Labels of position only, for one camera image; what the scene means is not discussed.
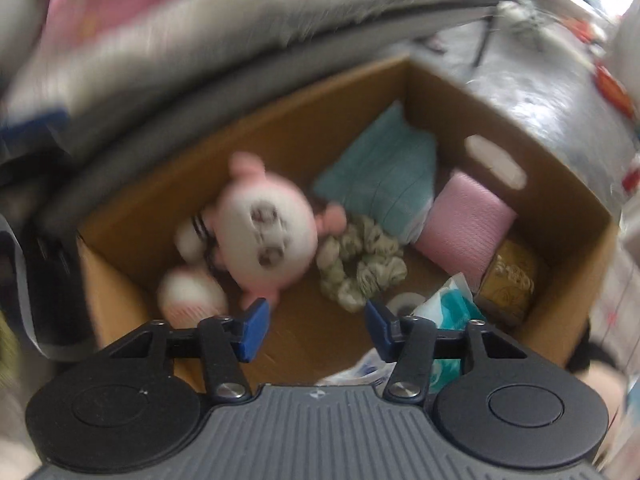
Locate white tape roll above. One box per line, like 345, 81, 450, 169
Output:
387, 291, 428, 317

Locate cardboard box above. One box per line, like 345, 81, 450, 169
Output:
75, 55, 621, 396

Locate brown patterned packet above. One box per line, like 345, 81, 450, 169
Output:
475, 240, 540, 328

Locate teal checked cloth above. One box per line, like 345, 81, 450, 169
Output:
314, 102, 440, 243

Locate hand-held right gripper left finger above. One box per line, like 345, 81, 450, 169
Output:
100, 297, 271, 406

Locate red plastic bag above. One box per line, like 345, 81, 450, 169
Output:
591, 59, 632, 117

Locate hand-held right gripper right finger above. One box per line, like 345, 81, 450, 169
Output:
365, 300, 533, 403

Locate blue wet wipes packet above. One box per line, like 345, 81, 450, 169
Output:
315, 272, 488, 396

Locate green floral scrunchie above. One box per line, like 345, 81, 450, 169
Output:
316, 215, 408, 313

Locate pink knitted cloth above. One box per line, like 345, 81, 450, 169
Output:
414, 170, 518, 281

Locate black haired plush doll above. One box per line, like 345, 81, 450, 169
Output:
574, 342, 632, 392

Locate grey strap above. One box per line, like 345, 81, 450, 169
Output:
0, 212, 63, 363

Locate pink quilt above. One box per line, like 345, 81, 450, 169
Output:
45, 0, 168, 63

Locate pink plush toy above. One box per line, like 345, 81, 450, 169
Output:
174, 151, 348, 311

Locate white baseball red stitches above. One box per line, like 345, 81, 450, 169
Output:
157, 267, 230, 328

